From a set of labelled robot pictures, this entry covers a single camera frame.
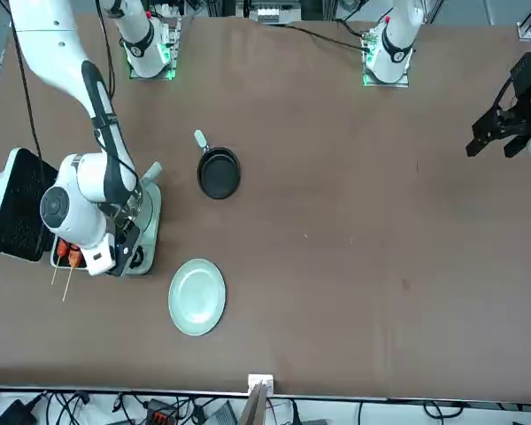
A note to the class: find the black frying pan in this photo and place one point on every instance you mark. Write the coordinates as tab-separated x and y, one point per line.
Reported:
219	175

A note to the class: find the black power adapter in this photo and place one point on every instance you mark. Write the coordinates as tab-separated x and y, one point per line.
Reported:
13	414

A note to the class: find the light green plate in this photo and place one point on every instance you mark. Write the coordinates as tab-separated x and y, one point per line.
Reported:
197	296

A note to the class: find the glass pot lid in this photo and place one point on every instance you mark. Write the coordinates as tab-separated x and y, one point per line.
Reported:
135	204

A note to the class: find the sausage on wooden skewer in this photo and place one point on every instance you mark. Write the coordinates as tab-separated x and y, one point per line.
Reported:
74	254
62	248

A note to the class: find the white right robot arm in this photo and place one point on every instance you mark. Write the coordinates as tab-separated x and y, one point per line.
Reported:
57	208

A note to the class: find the orange and black connector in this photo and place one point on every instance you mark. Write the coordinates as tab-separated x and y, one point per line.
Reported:
159	411

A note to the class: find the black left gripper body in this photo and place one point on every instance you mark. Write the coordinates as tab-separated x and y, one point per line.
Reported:
524	75

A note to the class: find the light green multifunctional cooking machine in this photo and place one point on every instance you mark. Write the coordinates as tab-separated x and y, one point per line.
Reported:
13	203

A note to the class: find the grey power adapter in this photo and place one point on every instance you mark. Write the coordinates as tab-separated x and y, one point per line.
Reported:
223	416

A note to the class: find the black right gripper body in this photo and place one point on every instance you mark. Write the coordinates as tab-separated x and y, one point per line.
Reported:
128	252

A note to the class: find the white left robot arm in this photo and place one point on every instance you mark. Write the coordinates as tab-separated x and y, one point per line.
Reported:
396	44

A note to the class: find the aluminium frame post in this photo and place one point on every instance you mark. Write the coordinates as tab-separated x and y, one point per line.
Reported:
254	407

